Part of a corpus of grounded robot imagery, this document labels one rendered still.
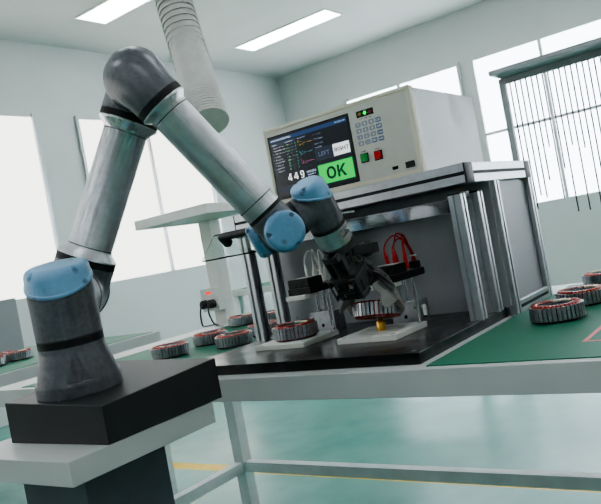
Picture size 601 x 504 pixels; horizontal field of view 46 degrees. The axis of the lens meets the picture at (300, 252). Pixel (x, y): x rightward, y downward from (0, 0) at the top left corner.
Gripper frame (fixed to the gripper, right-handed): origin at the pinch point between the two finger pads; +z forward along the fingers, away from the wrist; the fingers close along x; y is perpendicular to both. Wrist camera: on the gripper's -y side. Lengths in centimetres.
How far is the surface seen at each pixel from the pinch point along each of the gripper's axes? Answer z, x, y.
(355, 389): -3.2, 7.7, 28.3
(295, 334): 0.4, -20.8, 5.7
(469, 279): 1.5, 18.7, -9.6
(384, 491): 119, -68, -41
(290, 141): -32, -25, -33
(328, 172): -23.5, -14.8, -27.7
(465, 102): -18, 10, -63
